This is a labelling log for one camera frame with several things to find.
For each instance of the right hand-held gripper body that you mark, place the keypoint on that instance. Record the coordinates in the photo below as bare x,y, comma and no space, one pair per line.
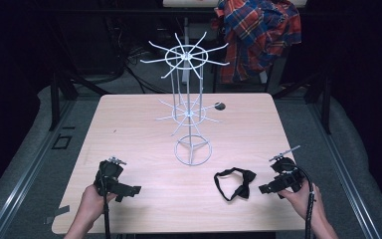
286,177

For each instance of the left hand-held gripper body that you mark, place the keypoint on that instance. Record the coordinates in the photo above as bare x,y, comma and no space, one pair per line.
110,176

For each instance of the person's right hand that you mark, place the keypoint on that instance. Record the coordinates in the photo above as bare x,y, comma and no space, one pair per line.
300,202

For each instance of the person's left hand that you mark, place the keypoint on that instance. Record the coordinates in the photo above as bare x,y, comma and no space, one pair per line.
93,202

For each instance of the black bow tie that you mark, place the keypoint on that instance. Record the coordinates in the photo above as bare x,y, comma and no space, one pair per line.
242,186

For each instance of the grey tape strip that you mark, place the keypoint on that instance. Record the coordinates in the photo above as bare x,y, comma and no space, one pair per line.
58,214

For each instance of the red blue plaid shirt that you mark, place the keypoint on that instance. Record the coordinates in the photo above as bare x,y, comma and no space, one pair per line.
257,36

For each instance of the metal floor rail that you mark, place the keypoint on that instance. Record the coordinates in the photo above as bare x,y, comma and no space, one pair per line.
341,172
26,172

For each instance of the black metal frame stand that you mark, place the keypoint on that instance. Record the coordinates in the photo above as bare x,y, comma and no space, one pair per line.
58,96
325,103

